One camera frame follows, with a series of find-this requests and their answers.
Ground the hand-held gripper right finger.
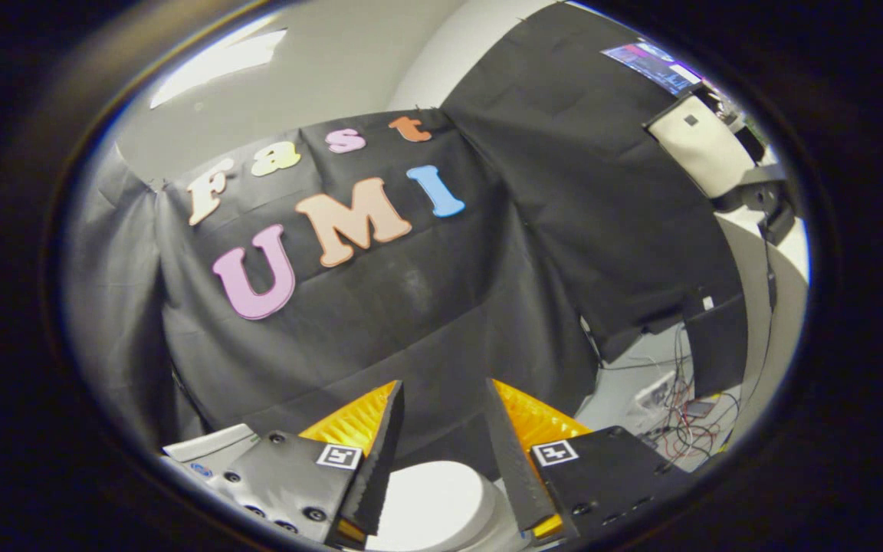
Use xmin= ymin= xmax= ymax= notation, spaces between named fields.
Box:
xmin=484 ymin=377 xmax=694 ymax=544

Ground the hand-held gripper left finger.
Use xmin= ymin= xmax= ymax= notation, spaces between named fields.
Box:
xmin=206 ymin=379 xmax=406 ymax=551

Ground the white toilet bowl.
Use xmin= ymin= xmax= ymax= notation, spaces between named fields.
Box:
xmin=480 ymin=478 xmax=528 ymax=552

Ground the white power strip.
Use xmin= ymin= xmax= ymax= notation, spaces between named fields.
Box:
xmin=632 ymin=370 xmax=681 ymax=415

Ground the black backdrop cloth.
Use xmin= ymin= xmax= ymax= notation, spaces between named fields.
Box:
xmin=62 ymin=0 xmax=749 ymax=465

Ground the black box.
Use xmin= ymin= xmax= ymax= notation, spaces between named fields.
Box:
xmin=684 ymin=294 xmax=750 ymax=400

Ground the beige bag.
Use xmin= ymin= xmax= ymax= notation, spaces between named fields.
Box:
xmin=644 ymin=92 xmax=758 ymax=201

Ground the computer monitor screen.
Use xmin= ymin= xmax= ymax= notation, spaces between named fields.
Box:
xmin=601 ymin=41 xmax=705 ymax=97

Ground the ceiling light panel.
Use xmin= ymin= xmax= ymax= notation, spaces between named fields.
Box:
xmin=149 ymin=28 xmax=290 ymax=110

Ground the tangle of floor cables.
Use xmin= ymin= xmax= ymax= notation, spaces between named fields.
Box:
xmin=601 ymin=322 xmax=746 ymax=462

